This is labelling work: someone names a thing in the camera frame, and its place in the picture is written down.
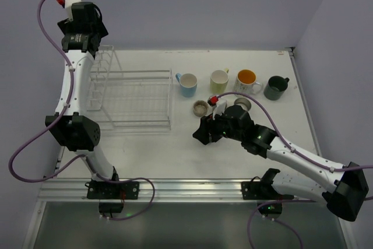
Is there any cream brown mug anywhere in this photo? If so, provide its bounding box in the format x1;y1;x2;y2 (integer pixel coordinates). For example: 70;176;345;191
234;97;252;111

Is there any speckled beige small cup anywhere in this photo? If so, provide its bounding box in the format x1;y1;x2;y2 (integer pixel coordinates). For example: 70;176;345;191
193;100;209;117

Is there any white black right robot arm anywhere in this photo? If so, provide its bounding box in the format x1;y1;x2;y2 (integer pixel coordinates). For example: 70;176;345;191
192;105;369;222

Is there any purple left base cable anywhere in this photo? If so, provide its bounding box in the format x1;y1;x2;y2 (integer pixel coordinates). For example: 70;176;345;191
84;155;157;221

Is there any aluminium mounting rail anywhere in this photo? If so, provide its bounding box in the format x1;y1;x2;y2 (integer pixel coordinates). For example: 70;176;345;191
37;176;321;203

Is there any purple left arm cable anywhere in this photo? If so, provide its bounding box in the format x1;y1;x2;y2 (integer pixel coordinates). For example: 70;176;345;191
8;0;88;183

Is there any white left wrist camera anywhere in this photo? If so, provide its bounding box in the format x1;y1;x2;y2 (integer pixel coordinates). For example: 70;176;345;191
64;0;82;20

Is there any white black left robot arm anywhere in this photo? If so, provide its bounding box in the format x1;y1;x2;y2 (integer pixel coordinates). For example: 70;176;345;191
45;1;118;181

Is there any light blue mug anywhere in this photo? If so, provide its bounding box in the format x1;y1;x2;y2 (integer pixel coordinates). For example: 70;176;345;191
175;73;198;97

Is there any pale yellow mug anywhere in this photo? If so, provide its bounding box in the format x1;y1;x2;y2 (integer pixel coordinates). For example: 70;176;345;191
210;68;229;94

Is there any white wire dish rack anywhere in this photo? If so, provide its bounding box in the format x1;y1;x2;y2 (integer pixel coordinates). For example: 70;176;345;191
87;68;173;132

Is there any dark teal wave mug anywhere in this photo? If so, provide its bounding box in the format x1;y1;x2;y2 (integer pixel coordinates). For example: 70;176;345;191
263;76;290;101

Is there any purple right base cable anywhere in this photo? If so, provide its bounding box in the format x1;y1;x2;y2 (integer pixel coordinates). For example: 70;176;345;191
247;199;304;249

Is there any white patterned orange-inside mug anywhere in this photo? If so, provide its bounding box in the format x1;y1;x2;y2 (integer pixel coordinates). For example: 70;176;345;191
233;69;263;96

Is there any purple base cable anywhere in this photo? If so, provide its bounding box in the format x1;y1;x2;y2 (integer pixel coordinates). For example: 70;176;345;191
247;199;304;249
84;155;157;221

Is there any white wire plate rack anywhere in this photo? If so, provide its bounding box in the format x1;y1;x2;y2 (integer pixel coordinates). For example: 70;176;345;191
87;45;123;111

